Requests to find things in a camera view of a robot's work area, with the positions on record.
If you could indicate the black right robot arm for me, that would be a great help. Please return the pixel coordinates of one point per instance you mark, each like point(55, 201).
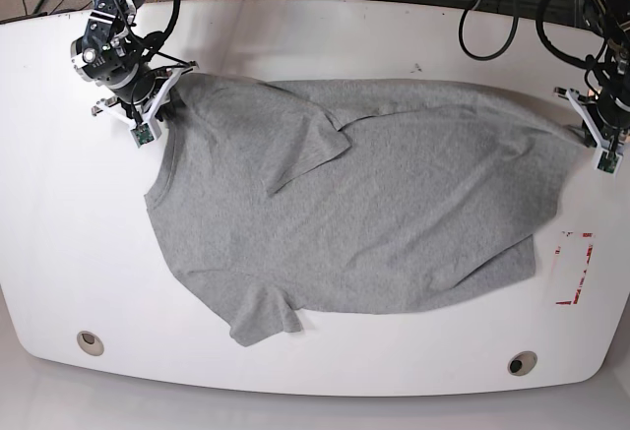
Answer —
point(110, 47)

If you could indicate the right table grommet hole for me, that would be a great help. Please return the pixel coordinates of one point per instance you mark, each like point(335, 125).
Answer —
point(522, 364)

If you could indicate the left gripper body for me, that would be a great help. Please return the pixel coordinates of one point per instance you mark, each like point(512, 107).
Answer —
point(597, 133)

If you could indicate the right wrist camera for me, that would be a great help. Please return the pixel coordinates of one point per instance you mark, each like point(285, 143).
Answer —
point(145, 133)

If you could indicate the left table grommet hole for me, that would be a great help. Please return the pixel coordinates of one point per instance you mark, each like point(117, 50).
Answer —
point(90, 344)

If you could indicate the grey t-shirt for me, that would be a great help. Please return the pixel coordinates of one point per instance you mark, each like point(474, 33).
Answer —
point(370, 197)

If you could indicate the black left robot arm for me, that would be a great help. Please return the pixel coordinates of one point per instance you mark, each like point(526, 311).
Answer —
point(604, 110)

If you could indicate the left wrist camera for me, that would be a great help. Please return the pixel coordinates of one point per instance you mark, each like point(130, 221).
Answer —
point(609, 162)

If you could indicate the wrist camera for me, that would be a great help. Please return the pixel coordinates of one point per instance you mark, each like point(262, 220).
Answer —
point(145, 133)
point(609, 162)

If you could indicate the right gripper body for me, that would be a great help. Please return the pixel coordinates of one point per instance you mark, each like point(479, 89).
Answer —
point(139, 96)

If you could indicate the red tape rectangle marking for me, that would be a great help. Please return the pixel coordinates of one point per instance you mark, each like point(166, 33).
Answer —
point(571, 263)

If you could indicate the table grommet hole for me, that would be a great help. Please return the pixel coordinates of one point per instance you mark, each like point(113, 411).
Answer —
point(522, 364)
point(90, 344)

